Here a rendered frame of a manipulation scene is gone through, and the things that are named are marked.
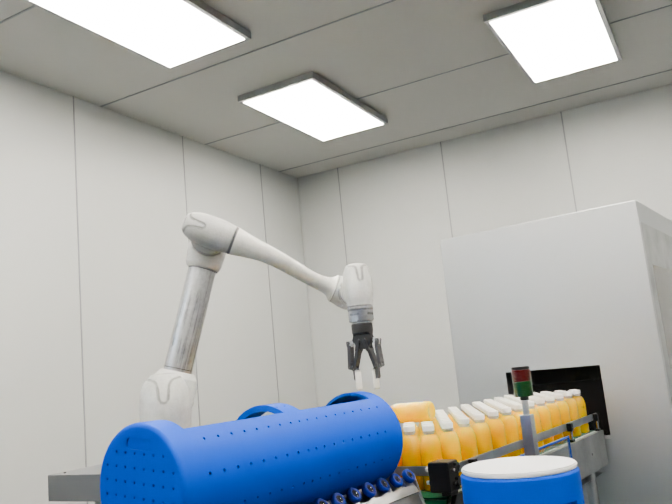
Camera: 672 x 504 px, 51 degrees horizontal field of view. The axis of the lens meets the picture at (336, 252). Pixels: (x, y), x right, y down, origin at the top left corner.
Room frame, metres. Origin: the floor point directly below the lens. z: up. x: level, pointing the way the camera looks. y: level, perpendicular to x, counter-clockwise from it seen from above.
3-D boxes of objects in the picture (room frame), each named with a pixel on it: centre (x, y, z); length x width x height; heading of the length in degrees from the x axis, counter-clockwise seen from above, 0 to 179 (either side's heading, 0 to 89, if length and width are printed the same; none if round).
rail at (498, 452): (2.94, -0.75, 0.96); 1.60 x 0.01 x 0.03; 145
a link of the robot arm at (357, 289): (2.50, -0.06, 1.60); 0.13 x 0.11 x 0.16; 11
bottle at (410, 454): (2.40, -0.18, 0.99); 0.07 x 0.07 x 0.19
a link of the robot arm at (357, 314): (2.49, -0.07, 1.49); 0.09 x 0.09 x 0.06
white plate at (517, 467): (1.80, -0.39, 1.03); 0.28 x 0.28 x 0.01
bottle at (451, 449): (2.39, -0.31, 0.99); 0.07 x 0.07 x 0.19
